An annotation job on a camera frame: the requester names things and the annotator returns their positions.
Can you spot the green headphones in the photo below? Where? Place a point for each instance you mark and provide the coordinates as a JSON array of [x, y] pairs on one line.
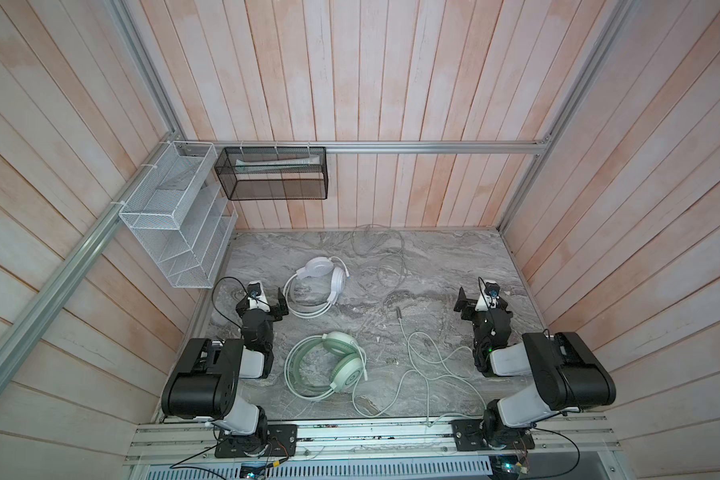
[[350, 368]]

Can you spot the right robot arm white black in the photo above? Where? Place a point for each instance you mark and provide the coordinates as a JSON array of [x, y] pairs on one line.
[[566, 375]]

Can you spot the aluminium frame bar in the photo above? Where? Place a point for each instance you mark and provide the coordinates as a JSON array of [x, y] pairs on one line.
[[400, 147]]

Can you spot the white wire mesh shelf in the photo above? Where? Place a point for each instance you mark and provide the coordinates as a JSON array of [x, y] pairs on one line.
[[179, 216]]

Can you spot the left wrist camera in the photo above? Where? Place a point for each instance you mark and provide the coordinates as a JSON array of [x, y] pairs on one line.
[[257, 293]]

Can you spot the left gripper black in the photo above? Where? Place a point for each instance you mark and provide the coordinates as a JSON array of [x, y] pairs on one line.
[[261, 311]]

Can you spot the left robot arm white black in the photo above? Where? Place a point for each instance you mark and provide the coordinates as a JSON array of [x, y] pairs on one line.
[[203, 385]]

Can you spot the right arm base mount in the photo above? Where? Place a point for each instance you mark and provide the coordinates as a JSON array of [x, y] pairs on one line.
[[478, 435]]

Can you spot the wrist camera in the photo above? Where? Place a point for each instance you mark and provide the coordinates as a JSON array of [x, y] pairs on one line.
[[490, 293], [257, 293]]

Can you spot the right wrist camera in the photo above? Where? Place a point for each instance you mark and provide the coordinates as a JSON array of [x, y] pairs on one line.
[[490, 293]]

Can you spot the white headphones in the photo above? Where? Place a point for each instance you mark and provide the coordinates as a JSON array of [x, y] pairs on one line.
[[316, 287]]

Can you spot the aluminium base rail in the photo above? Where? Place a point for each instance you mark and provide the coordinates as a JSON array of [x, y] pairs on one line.
[[579, 446]]

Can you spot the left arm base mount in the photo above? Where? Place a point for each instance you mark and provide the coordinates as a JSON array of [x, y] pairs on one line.
[[276, 441]]

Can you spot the black mesh basket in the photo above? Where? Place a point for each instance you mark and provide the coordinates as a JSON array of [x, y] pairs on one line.
[[256, 173]]

